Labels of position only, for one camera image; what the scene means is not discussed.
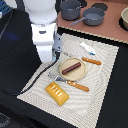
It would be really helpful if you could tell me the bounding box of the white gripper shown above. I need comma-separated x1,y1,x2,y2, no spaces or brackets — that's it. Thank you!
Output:
31,23,62,63

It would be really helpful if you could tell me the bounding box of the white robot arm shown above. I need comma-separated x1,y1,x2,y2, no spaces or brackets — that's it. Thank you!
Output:
23,0,59,63

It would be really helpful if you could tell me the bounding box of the grey cooking pot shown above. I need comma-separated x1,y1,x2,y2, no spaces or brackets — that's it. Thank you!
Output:
60,0,81,21

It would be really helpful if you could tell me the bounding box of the brown sausage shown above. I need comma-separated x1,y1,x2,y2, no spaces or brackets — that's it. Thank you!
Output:
62,62,81,75

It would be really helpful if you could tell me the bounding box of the tan round plate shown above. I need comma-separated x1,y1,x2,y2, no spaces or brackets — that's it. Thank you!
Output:
59,57,87,81

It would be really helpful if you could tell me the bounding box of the grey frying pan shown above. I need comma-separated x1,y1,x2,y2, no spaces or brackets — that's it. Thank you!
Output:
72,7,105,26

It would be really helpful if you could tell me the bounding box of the beige woven placemat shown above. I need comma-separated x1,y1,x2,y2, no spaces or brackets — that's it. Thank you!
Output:
18,34,118,128

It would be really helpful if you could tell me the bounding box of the yellow bread loaf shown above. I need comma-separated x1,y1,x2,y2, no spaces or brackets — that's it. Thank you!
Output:
45,82,69,106

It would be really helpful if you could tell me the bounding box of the beige bowl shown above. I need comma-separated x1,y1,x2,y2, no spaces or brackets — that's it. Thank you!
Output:
121,7,128,30

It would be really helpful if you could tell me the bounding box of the orange handled fork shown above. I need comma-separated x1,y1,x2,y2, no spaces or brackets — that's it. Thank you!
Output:
48,73,89,92

